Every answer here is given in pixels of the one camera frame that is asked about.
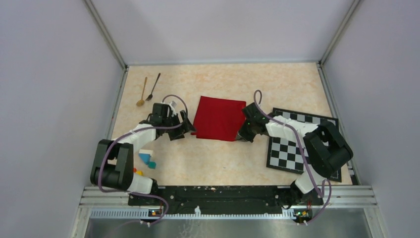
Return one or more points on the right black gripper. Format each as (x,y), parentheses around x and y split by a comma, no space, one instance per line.
(242,135)

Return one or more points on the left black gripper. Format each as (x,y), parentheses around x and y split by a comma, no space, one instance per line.
(179,133)

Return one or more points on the red cloth napkin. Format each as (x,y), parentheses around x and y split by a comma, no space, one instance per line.
(218,119)

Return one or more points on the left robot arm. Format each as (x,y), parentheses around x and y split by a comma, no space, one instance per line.
(113,165)

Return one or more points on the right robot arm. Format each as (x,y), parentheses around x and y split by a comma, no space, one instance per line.
(299,141)

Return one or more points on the black white checkerboard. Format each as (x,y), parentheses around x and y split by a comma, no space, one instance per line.
(284,155)

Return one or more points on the black fork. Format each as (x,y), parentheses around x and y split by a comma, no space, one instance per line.
(150,96)

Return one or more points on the gold spoon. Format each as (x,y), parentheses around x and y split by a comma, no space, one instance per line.
(142,101)

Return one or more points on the teal cube block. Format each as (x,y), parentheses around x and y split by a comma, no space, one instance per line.
(152,165)

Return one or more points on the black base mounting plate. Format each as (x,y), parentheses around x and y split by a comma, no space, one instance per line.
(233,200)

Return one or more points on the aluminium front rail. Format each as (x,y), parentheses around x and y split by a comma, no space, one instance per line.
(125,206)

